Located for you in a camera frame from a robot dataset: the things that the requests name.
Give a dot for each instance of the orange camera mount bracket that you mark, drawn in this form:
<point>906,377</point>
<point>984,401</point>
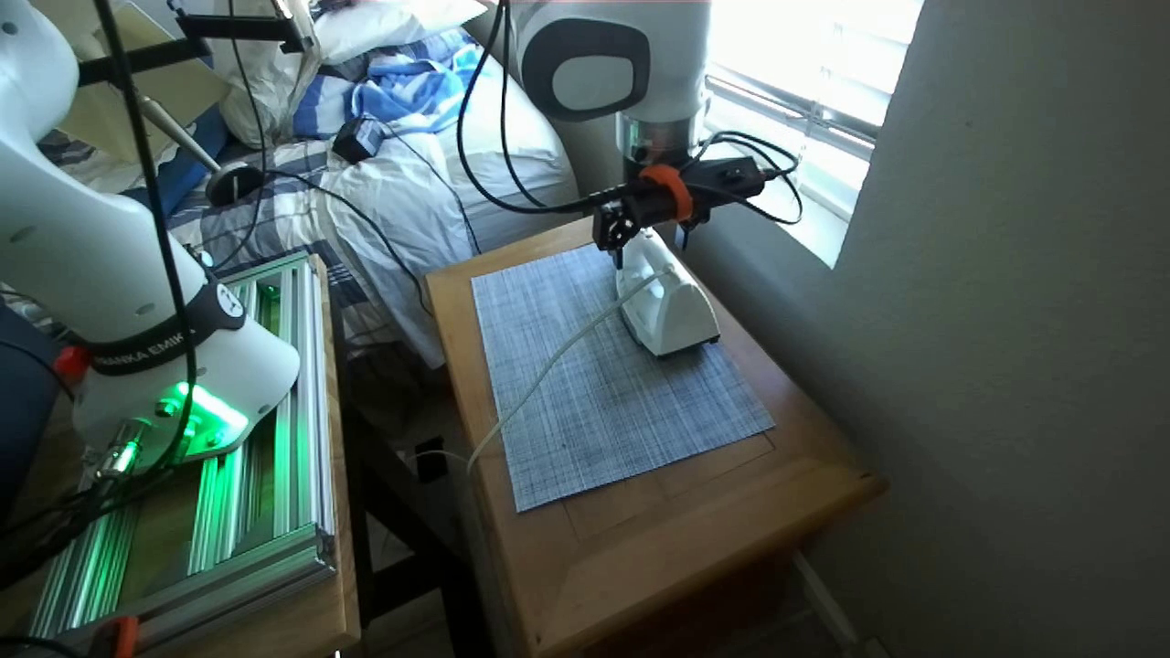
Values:
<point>671,196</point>

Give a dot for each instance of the white clothes iron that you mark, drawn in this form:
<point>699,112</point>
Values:
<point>671,305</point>

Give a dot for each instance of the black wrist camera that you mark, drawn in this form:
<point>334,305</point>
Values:
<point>734,176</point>

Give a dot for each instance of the blue striped cloth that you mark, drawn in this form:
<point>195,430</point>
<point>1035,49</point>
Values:
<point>404,93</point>

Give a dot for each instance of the grey checked mat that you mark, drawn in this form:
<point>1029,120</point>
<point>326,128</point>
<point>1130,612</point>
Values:
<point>610,404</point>

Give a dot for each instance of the red clamp at robot base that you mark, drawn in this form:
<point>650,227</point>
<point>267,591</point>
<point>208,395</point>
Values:
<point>71,365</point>

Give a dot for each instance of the aluminium profile base frame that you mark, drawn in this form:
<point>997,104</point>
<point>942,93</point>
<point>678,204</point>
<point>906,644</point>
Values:
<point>293,404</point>

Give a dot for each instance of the tan pillow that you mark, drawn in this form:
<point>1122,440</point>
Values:
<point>183,95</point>

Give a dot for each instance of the white pillow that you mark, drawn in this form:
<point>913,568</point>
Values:
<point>390,22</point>

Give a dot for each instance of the black power plug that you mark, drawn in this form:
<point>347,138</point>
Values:
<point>429,462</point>

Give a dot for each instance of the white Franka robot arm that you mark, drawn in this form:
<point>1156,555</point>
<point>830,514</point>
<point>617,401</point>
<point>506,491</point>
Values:
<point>97,241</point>

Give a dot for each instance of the orange clamp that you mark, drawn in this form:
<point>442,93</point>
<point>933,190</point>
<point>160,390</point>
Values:
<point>126,638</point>

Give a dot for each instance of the wooden side table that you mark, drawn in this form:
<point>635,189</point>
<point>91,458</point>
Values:
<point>680,534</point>

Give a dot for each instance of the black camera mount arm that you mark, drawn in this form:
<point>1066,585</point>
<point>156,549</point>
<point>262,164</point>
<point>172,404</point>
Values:
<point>244,22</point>

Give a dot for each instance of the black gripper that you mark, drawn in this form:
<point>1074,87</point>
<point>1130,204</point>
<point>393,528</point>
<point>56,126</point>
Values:
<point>645,185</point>

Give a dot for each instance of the white bed sheet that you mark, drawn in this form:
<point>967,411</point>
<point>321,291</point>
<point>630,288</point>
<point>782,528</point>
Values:
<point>416,206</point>

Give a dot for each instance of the white window frame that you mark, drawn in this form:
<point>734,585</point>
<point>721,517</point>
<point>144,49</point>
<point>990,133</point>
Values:
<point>763,93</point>

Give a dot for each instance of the green lit metal rack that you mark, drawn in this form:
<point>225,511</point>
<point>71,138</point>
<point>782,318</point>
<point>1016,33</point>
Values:
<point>286,622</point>

